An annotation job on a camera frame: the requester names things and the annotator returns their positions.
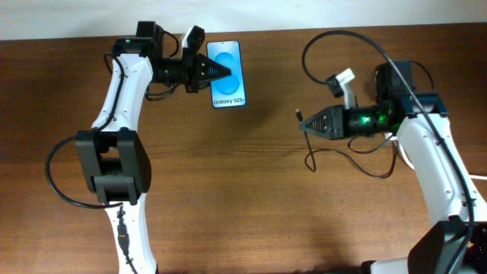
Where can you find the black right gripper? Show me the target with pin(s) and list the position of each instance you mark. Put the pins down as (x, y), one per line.
(338, 125)

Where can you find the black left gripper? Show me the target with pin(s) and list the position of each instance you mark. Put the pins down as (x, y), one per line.
(193, 72)

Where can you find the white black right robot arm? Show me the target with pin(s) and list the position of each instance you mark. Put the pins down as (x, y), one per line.
(456, 241)

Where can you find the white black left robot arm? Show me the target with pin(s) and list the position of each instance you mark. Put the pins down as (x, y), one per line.
(113, 159)

